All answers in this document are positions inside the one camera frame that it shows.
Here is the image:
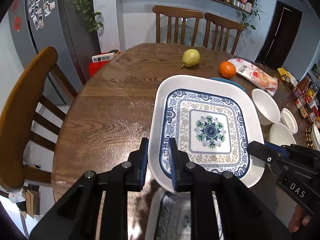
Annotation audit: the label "red stool with power strip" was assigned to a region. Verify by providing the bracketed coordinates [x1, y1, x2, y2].
[88, 49, 120, 77]

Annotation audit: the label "small white ramekin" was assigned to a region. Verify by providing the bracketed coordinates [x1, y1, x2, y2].
[280, 108, 298, 134]

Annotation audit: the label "right green potted plant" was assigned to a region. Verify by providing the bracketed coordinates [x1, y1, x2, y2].
[241, 0, 260, 30]

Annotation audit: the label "blue plate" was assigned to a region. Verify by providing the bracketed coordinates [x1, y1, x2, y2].
[210, 77, 247, 93]

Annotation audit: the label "wooden chair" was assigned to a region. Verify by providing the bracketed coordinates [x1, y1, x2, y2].
[1, 47, 78, 192]
[203, 12, 245, 55]
[152, 5, 204, 46]

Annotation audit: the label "large white bowl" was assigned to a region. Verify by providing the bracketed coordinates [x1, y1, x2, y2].
[268, 123, 296, 146]

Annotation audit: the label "hanging green vine plant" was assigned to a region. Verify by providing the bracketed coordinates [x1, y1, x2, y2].
[72, 0, 104, 33]

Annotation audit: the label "green pear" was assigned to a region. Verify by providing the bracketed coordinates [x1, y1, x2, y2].
[182, 49, 200, 68]

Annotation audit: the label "back left wooden chair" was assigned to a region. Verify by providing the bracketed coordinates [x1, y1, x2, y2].
[152, 5, 204, 46]

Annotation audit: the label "patterned square plate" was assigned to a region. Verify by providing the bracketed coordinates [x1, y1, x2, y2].
[148, 75, 265, 192]

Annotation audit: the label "back right wooden chair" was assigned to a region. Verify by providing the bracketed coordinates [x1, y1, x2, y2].
[203, 12, 245, 55]

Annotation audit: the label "person's right hand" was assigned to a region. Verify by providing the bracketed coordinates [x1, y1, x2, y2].
[288, 205, 311, 232]

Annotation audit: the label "stacked patterned dishes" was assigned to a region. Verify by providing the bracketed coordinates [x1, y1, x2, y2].
[310, 124, 320, 151]

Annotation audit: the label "wooden bead trivet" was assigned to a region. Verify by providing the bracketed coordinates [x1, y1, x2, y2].
[305, 126, 315, 150]

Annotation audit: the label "medium white bowl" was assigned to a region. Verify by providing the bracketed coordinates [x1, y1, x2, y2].
[252, 88, 280, 126]

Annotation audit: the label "grey refrigerator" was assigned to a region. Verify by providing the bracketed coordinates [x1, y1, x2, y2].
[8, 0, 100, 92]

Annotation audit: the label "dark doorway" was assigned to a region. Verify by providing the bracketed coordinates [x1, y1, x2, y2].
[256, 1, 302, 70]

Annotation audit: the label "red sauce bottle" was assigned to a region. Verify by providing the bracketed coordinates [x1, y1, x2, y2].
[292, 75, 310, 100]

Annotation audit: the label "yellow snack packet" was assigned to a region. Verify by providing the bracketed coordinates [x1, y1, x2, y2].
[277, 68, 298, 88]

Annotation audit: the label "snack bag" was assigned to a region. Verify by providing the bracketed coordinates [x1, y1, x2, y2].
[228, 58, 278, 96]

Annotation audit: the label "orange fruit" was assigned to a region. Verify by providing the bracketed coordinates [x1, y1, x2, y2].
[219, 61, 236, 79]

